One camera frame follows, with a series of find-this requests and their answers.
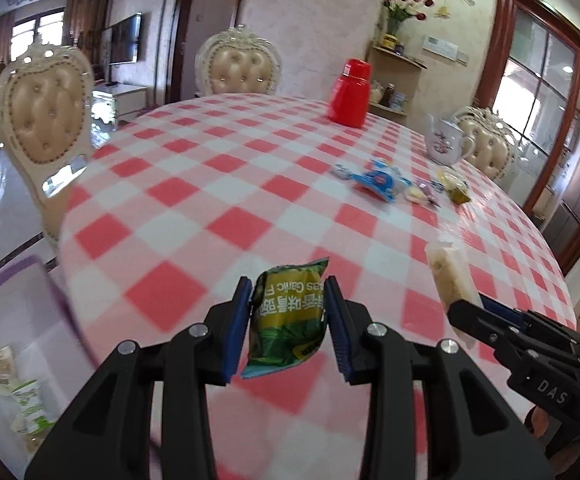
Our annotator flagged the red flower bouquet vase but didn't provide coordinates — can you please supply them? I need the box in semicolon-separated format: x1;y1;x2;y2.
374;0;438;36

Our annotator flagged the white floral teapot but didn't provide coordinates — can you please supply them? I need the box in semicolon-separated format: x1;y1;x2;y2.
424;114;476;166

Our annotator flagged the wooden wall shelf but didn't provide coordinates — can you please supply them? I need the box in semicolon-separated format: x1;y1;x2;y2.
367;45;428;126

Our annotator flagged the red thermos jug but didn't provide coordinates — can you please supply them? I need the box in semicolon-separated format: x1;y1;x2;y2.
327;58;373;128

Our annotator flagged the yellow bun snack packet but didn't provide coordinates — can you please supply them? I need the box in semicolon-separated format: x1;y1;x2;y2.
436;167;466;193

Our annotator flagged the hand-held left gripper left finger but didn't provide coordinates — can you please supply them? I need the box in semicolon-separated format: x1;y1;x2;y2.
24;276;255;480

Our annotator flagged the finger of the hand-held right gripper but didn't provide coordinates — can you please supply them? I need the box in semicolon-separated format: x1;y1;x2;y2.
447;300;536;366
481;293;580;361

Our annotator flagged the white television cabinet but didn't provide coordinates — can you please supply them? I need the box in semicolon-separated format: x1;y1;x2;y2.
92;84;148;123

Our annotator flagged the green pea snack packet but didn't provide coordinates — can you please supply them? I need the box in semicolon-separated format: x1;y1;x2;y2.
240;257;331;380

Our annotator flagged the cream tufted dining chair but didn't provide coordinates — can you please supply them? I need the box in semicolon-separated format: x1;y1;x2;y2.
0;42;96;251
195;25;283;97
452;106;518;183

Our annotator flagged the red checked tablecloth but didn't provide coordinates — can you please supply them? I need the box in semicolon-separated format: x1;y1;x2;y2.
57;92;578;480

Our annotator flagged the blue pig print snack packet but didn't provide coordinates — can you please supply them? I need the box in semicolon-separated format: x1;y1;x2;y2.
352;159;413;203

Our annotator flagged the purple storage box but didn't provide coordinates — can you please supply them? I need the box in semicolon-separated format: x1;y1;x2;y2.
0;254;96;461

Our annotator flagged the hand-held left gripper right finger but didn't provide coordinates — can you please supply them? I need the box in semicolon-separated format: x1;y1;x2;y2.
326;275;553;480

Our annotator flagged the brown curtain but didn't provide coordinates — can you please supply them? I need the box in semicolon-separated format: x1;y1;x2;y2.
62;0;112;53

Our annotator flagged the wooden glass door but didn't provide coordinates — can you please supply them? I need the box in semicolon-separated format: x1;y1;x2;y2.
475;0;580;221

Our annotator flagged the pink purple snack packet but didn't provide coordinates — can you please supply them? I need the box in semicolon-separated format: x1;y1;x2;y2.
415;178;443;206

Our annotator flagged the wall television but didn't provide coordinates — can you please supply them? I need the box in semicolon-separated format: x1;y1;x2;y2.
109;14;142;65

